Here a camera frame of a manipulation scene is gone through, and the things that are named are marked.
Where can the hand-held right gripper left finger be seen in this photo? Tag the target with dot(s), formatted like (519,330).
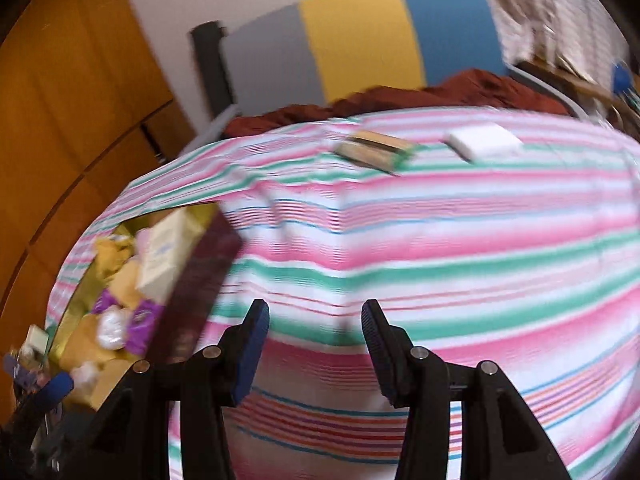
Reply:
(252,355)

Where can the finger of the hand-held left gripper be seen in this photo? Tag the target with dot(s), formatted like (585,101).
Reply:
(15,370)
(52,390)

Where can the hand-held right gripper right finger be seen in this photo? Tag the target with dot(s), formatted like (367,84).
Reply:
(382,360)

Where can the gold tin box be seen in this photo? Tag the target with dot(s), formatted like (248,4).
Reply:
(200,290)

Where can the purple snack packet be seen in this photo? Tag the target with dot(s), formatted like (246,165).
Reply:
(102,302)
(142,322)

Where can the pale green carton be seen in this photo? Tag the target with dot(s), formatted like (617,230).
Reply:
(165,255)

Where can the yellow snack packet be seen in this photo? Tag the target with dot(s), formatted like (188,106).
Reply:
(112,250)

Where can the green gold snack bar packet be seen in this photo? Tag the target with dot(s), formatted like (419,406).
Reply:
(375,152)

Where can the cream small box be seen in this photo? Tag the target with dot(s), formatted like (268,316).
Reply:
(37,340)

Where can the striped tablecloth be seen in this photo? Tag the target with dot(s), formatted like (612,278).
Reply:
(450,260)

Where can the wooden wardrobe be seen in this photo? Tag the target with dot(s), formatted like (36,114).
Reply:
(75,110)

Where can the red-brown cloth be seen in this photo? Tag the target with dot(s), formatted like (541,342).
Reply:
(475,90)

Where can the black rolled mat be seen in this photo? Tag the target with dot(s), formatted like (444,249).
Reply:
(210,70)

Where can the grey yellow blue chair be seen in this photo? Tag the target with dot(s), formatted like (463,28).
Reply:
(360,45)

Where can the wooden desk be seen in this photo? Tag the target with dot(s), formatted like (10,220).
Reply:
(565,77)

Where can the patterned curtain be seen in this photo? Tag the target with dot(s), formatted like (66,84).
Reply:
(525,0)

